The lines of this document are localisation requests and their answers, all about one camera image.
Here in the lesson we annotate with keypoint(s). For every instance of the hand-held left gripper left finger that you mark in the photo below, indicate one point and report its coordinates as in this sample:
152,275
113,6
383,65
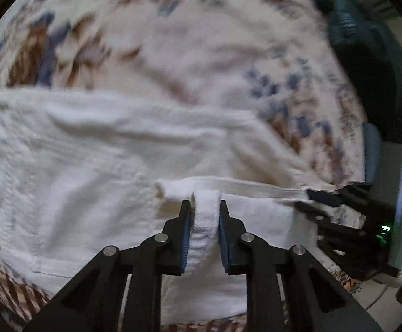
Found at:
186,242

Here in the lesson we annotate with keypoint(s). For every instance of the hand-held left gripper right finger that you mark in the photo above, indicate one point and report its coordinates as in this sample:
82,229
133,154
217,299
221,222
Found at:
224,242

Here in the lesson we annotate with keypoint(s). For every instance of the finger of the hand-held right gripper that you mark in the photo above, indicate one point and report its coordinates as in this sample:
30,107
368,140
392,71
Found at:
310,211
323,197

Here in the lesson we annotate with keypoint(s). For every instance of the white pants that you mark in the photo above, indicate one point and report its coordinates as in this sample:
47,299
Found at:
83,166

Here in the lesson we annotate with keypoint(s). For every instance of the teal plush blanket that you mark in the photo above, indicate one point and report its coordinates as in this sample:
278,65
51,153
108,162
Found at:
353,20

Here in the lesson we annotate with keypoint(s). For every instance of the floral bedspread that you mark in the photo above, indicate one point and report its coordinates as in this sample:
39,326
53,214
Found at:
187,41

